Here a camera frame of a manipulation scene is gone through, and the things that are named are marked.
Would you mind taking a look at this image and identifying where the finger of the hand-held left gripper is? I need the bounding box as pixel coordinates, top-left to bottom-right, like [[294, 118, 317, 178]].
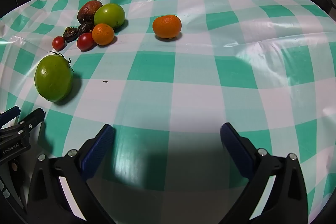
[[0, 108, 47, 141], [0, 106, 21, 127]]

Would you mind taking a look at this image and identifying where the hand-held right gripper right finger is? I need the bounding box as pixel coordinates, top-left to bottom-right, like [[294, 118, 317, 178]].
[[220, 122, 308, 224]]

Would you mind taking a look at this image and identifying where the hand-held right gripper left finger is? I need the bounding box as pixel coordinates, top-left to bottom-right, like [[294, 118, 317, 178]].
[[27, 123, 116, 224]]

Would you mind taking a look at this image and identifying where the large green fruit with stem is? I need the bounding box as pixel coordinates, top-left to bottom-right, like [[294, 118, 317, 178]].
[[34, 51, 74, 103]]

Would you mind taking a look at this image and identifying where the small red cherry tomato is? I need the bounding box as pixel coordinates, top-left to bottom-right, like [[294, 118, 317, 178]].
[[52, 36, 66, 51]]

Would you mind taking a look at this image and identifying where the green white checked tablecloth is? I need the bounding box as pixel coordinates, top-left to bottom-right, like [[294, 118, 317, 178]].
[[0, 0, 336, 224]]

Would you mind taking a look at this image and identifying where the dark water chestnut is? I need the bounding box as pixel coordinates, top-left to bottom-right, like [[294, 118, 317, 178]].
[[63, 27, 79, 43], [78, 21, 95, 35]]

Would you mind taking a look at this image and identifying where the large red cherry tomato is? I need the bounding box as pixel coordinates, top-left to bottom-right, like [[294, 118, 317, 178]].
[[77, 33, 95, 51]]

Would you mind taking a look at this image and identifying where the small orange mandarin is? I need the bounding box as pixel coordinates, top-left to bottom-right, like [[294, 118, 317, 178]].
[[92, 24, 115, 46]]

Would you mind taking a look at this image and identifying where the brown wrinkled fruit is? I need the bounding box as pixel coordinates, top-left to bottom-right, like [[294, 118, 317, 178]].
[[77, 0, 103, 24]]

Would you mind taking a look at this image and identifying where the round green fruit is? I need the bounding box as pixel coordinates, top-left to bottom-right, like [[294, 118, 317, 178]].
[[94, 3, 126, 29]]

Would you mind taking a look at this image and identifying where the large orange mandarin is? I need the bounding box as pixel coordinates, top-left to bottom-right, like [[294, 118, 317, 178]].
[[152, 15, 182, 39]]

